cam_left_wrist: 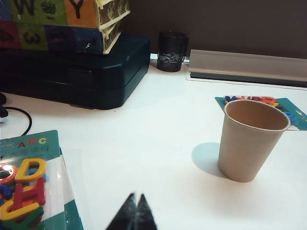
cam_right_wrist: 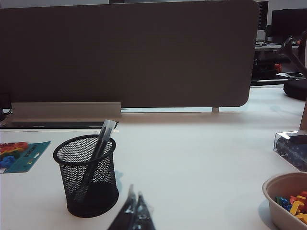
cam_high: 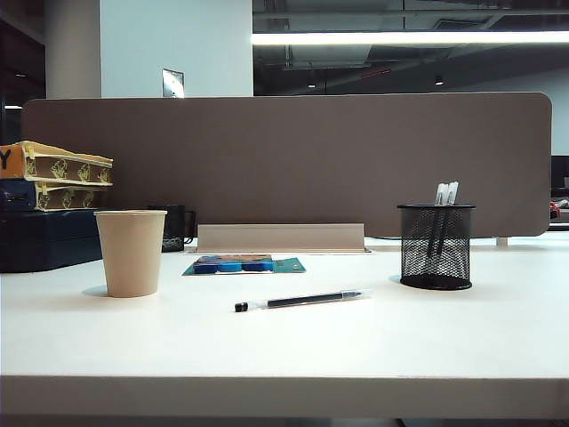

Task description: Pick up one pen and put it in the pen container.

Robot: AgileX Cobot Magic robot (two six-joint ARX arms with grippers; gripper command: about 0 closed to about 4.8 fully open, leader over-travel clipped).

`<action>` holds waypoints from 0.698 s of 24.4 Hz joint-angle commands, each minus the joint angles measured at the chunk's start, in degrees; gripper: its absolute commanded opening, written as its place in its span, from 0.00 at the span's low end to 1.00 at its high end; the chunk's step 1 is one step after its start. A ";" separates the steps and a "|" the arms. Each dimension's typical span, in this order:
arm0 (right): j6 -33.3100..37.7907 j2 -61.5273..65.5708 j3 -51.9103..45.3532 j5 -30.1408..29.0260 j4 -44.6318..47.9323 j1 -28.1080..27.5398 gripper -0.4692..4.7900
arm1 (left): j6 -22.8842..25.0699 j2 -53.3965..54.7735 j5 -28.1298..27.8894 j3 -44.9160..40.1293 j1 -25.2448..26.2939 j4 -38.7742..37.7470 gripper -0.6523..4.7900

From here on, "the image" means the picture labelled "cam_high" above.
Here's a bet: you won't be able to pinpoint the black mesh pen holder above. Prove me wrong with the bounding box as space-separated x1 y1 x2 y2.
397 203 477 291

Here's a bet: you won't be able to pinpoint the dark blue case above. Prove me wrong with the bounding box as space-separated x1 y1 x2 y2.
0 207 104 274

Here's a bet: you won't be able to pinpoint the silver wall sign plate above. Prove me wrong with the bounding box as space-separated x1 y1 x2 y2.
162 67 185 99

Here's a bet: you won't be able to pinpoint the teal magnet letters pack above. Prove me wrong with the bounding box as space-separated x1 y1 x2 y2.
180 254 308 277

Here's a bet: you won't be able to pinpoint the brown desk partition panel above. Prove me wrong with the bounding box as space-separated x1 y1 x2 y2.
20 92 554 239

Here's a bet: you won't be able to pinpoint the black mug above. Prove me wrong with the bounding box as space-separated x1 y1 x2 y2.
147 203 197 253

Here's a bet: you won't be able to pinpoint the dark background monitor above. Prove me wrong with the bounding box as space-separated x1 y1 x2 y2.
551 154 569 199

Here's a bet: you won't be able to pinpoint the yellow orange printed box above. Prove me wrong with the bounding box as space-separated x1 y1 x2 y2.
0 140 114 184

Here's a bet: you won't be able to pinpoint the white pens in holder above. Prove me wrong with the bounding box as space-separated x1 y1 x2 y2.
437 180 460 258

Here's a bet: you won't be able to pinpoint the blue yellow printed box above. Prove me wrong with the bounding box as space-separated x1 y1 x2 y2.
0 177 112 212

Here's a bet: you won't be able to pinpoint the beige cable tray flap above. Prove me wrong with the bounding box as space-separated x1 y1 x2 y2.
196 222 366 251

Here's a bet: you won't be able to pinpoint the beige paper cup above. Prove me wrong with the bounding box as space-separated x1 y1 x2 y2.
93 209 169 298

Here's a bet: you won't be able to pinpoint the clear black gel pen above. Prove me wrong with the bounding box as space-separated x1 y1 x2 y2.
234 287 373 313
428 181 450 258

